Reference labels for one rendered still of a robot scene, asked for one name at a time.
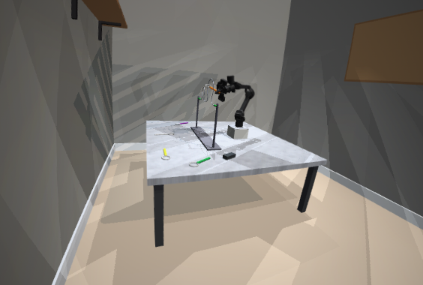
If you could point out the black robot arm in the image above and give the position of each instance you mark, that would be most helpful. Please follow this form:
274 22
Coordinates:
240 114

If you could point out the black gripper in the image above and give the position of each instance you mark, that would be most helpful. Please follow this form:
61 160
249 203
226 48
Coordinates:
223 89

